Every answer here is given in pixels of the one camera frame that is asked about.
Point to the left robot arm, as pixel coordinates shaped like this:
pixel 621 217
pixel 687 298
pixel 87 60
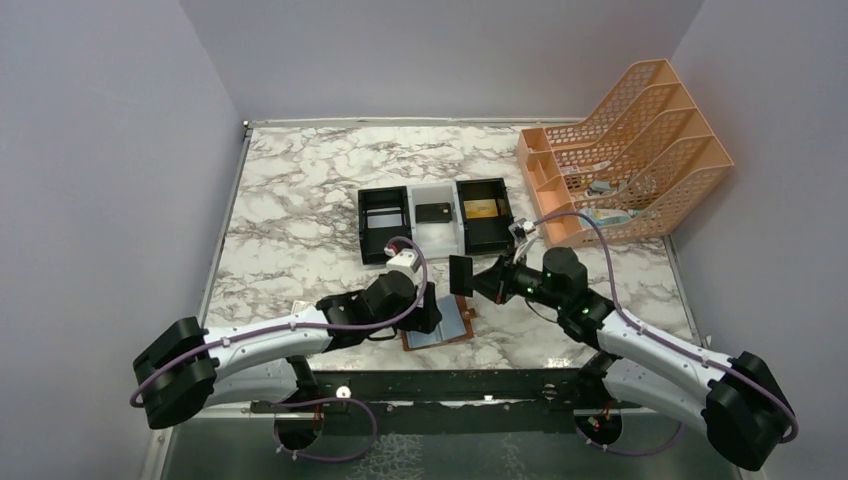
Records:
pixel 188 367

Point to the black VIP card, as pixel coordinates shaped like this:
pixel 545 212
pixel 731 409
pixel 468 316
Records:
pixel 433 213

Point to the gold card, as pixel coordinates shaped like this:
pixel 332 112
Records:
pixel 480 209

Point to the peach plastic desk organizer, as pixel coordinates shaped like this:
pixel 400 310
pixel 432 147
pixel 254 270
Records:
pixel 646 150

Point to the black and white card tray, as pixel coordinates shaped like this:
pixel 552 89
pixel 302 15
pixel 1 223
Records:
pixel 464 217

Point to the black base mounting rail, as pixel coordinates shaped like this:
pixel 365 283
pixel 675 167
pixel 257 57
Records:
pixel 432 402

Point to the white card in tray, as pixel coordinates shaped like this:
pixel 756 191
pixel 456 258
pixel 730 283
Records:
pixel 380 220

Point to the brown leather card holder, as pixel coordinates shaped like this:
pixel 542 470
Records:
pixel 455 326

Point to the dark grey credit card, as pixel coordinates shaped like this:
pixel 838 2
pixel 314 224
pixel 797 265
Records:
pixel 461 275

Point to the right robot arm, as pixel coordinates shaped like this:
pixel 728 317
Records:
pixel 734 402

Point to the small white red box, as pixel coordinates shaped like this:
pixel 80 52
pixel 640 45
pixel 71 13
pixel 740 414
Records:
pixel 299 306

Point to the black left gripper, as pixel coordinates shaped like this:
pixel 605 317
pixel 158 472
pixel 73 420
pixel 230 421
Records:
pixel 426 316

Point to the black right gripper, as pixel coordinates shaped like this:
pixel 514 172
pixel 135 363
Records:
pixel 495 281

